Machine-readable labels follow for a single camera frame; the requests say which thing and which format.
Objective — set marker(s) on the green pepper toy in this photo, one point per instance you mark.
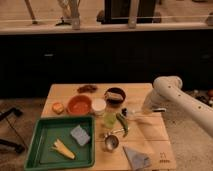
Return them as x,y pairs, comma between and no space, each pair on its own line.
123,122

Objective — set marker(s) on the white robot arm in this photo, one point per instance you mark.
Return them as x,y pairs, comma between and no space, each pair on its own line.
168,88

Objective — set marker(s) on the wooden folding table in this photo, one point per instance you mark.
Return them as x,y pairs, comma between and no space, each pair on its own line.
147,132

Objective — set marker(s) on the grey folded cloth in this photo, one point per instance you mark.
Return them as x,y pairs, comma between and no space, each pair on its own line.
137,160

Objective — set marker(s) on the green plastic tray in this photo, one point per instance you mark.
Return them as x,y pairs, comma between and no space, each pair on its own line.
41,155

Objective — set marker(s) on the dark red meat toy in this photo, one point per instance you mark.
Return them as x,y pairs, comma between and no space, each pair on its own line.
87,89

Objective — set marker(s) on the orange bread toy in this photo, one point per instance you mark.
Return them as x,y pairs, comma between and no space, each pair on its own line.
58,108

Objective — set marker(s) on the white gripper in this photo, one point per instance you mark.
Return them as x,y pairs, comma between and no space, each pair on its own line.
151,102

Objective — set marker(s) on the green plastic cup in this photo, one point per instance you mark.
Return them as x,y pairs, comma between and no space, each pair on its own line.
109,120

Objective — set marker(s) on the white paper cup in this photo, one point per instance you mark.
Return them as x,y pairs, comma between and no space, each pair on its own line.
98,106

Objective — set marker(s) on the metal measuring cup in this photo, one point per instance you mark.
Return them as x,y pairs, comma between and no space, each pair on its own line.
111,141

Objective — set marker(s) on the orange bowl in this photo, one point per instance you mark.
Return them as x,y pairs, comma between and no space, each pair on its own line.
79,105

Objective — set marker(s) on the blue sponge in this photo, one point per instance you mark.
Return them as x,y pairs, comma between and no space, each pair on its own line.
80,135

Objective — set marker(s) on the dark brown bowl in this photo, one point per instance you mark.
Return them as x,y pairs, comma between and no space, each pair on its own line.
118,91

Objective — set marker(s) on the sponge in brown bowl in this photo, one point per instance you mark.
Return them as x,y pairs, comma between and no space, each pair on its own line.
113,96

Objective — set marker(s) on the yellow corn toy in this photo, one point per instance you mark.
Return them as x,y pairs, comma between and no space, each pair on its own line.
59,146

